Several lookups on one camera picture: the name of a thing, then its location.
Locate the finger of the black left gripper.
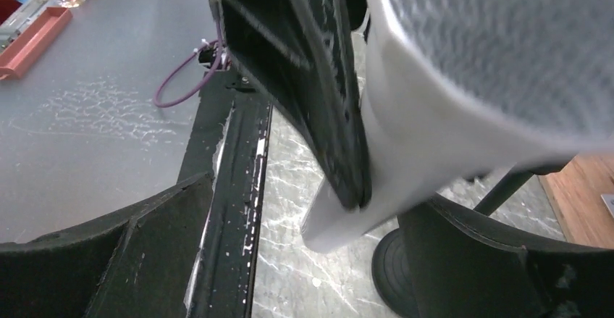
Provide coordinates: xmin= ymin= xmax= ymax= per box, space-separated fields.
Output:
xmin=220 ymin=0 xmax=371 ymax=210

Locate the white microphone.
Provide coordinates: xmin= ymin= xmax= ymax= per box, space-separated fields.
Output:
xmin=301 ymin=0 xmax=613 ymax=254

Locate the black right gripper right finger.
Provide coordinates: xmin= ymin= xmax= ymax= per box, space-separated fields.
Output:
xmin=398 ymin=196 xmax=613 ymax=317

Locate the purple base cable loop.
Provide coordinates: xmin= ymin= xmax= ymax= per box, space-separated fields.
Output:
xmin=153 ymin=18 xmax=227 ymax=109

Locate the wooden board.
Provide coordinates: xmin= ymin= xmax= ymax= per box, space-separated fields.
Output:
xmin=539 ymin=155 xmax=613 ymax=249

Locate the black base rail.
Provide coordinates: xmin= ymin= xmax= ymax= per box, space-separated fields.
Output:
xmin=178 ymin=70 xmax=272 ymax=317

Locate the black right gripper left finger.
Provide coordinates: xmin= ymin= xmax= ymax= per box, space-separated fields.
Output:
xmin=1 ymin=174 xmax=212 ymax=317

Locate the black round-base mic stand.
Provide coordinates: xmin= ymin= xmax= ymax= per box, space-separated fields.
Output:
xmin=371 ymin=164 xmax=562 ymax=317

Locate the brown tray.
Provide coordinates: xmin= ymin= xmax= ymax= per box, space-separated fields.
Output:
xmin=1 ymin=7 xmax=72 ymax=80

